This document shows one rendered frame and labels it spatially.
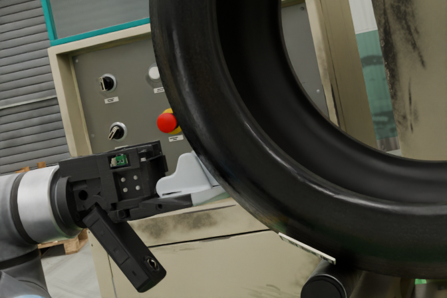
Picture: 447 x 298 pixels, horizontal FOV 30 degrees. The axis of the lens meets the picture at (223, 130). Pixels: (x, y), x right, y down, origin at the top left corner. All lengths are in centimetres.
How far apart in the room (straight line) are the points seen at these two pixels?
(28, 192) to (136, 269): 16
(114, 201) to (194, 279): 70
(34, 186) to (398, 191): 44
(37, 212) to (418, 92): 52
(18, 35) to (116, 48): 891
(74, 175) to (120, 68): 71
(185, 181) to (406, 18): 40
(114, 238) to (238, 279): 66
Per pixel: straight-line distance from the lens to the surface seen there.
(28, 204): 100
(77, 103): 173
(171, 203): 93
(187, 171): 94
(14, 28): 1061
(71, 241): 716
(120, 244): 98
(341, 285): 84
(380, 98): 979
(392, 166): 106
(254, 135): 80
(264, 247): 158
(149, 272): 98
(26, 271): 106
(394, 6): 116
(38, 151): 1058
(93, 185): 100
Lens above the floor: 112
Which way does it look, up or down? 3 degrees down
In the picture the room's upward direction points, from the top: 12 degrees counter-clockwise
